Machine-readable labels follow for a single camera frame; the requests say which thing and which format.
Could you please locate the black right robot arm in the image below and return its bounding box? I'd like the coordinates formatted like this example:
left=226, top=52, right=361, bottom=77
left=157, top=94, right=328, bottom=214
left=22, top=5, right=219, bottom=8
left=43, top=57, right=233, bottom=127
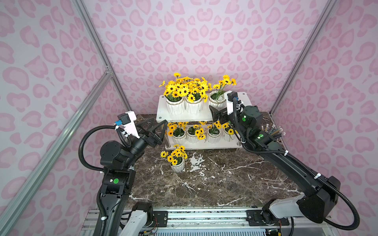
left=209, top=105, right=360, bottom=231

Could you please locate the sunflower pot top second-left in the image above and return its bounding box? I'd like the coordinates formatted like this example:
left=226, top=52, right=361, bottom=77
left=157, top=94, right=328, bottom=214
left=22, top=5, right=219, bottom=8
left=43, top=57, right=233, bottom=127
left=180, top=77, right=211, bottom=114

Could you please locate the sunflower pot second-left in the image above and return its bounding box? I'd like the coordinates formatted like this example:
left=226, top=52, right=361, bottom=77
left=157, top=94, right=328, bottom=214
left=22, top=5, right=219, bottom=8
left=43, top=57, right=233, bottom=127
left=187, top=124, right=206, bottom=144
left=180, top=77, right=211, bottom=114

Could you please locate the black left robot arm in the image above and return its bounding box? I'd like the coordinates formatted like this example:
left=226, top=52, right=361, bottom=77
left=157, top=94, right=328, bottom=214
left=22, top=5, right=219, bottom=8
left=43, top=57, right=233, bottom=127
left=78, top=118, right=168, bottom=236

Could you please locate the sunflower pot bottom second-left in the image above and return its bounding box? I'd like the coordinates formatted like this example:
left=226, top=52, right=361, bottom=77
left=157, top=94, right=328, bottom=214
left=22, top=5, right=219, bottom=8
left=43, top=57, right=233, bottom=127
left=187, top=124, right=206, bottom=144

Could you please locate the white two-tier shelf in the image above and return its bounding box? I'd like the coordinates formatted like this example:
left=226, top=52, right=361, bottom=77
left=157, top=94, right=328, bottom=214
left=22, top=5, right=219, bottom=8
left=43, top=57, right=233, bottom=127
left=156, top=95, right=241, bottom=149

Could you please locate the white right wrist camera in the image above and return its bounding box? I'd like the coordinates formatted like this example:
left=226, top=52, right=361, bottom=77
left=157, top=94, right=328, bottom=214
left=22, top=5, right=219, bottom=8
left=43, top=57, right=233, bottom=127
left=224, top=91, right=244, bottom=114

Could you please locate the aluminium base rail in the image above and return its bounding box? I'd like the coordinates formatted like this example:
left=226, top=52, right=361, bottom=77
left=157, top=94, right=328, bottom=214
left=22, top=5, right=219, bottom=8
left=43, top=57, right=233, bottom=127
left=79, top=206, right=340, bottom=236

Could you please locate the pink pencil cup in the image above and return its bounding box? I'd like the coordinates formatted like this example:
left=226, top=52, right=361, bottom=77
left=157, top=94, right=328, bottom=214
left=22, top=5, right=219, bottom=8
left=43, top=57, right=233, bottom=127
left=261, top=123, right=286, bottom=140

